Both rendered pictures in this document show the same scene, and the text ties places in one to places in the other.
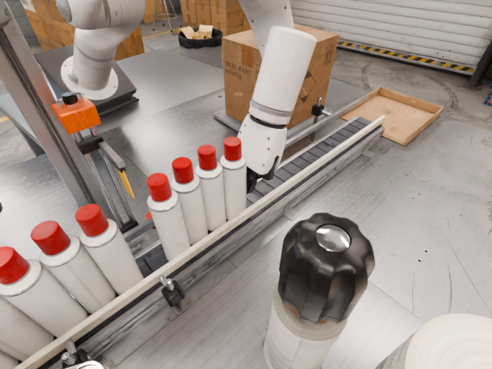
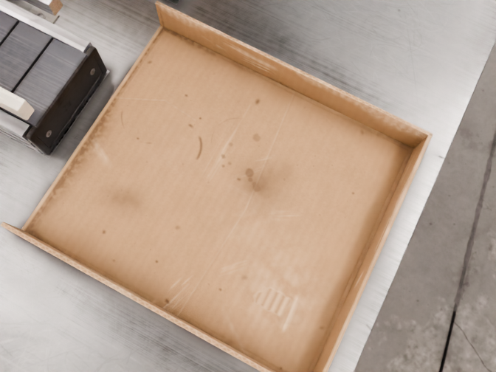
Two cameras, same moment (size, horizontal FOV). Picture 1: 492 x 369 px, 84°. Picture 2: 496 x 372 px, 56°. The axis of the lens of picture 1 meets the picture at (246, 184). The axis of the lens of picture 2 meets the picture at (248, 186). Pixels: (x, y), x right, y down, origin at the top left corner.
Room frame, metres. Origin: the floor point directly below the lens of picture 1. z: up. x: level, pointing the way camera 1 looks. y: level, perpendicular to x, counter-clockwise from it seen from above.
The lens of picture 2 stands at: (0.93, -0.68, 1.27)
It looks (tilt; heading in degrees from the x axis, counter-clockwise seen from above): 74 degrees down; 64
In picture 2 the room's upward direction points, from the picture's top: 7 degrees clockwise
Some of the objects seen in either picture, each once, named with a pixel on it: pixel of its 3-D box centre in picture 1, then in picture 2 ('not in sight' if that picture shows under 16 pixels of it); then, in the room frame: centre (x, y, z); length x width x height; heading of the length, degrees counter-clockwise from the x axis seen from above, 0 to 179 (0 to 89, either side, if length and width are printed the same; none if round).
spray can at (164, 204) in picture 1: (169, 221); not in sight; (0.32, 0.14, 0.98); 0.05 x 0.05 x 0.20
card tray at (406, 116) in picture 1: (390, 112); (226, 183); (0.97, -0.56, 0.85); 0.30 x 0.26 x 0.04; 133
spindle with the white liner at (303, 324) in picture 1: (306, 311); not in sight; (0.14, -0.07, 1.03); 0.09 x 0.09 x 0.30
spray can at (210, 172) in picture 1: (211, 191); not in sight; (0.39, 0.07, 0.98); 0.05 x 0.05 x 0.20
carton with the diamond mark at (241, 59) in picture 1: (277, 77); not in sight; (0.97, -0.11, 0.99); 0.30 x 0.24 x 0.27; 133
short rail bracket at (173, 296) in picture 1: (175, 296); not in sight; (0.22, 0.13, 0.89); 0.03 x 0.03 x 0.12; 43
